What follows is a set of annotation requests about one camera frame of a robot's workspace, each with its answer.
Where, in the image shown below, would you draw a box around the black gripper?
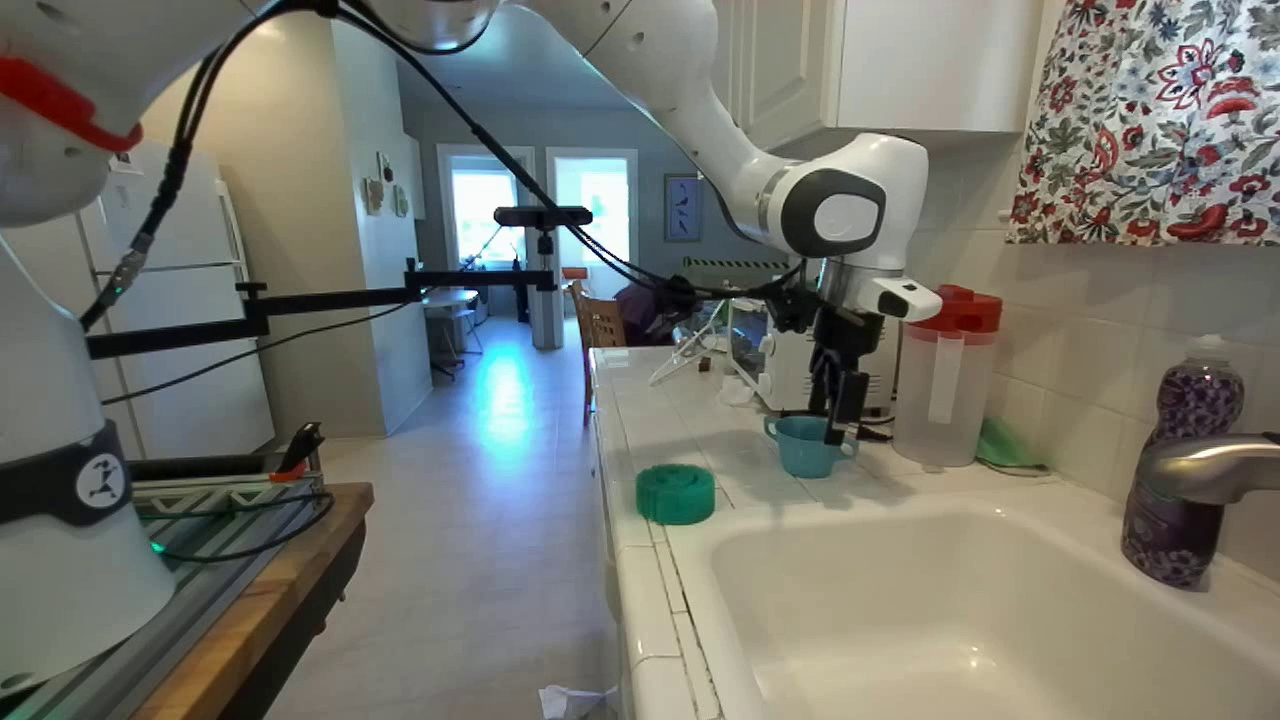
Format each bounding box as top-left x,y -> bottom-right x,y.
798,296 -> 893,451

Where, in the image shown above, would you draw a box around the white ceramic sink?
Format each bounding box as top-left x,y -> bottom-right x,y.
665,498 -> 1280,720

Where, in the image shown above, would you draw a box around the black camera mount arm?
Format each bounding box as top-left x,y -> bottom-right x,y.
86,257 -> 563,366

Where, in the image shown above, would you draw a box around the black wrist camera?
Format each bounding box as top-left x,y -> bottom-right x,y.
766,283 -> 826,337

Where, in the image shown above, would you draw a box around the bright glass door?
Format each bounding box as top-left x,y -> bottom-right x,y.
441,147 -> 540,271
549,147 -> 638,306

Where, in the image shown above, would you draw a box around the green lid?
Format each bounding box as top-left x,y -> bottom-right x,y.
634,460 -> 720,528

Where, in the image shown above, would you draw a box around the black cable loop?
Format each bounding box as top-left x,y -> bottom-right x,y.
143,483 -> 335,565

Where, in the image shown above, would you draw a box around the grey metal faucet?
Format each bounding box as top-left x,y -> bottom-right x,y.
1133,430 -> 1280,514

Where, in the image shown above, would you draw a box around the brown wooden chair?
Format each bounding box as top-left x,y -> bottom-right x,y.
571,294 -> 634,432

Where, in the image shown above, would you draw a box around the purple fabric item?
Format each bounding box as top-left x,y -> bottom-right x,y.
614,278 -> 695,349

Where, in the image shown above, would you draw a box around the green cloth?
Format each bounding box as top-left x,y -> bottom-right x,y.
976,418 -> 1054,474

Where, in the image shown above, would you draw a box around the floral patterned curtain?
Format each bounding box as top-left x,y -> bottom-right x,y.
1003,0 -> 1280,252

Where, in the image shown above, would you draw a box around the white wrist mount plate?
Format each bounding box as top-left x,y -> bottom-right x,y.
872,278 -> 946,323

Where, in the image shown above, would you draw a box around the blue plastic cup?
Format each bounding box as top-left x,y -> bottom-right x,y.
762,411 -> 860,482

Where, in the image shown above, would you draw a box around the orange black clamp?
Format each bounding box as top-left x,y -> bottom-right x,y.
274,420 -> 330,489

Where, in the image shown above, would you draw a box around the white refrigerator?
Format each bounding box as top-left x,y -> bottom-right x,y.
0,144 -> 277,466

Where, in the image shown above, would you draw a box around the purple dish soap bottle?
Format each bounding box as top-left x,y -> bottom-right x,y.
1119,333 -> 1250,593

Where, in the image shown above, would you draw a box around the blue framed picture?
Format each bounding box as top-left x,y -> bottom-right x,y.
659,174 -> 709,248

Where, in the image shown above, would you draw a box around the clear pitcher red lid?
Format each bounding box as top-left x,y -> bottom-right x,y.
893,279 -> 1010,474

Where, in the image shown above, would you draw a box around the wooden table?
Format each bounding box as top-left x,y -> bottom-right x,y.
132,482 -> 375,720

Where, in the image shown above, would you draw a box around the white wall cabinet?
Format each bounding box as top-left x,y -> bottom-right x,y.
695,0 -> 1048,184

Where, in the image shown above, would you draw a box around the metal base frame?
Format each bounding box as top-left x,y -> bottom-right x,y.
0,474 -> 335,720

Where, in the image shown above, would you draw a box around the black camera bar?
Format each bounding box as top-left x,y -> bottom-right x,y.
492,201 -> 598,231

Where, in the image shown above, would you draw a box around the small wall decorations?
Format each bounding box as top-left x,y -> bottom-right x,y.
356,154 -> 417,225

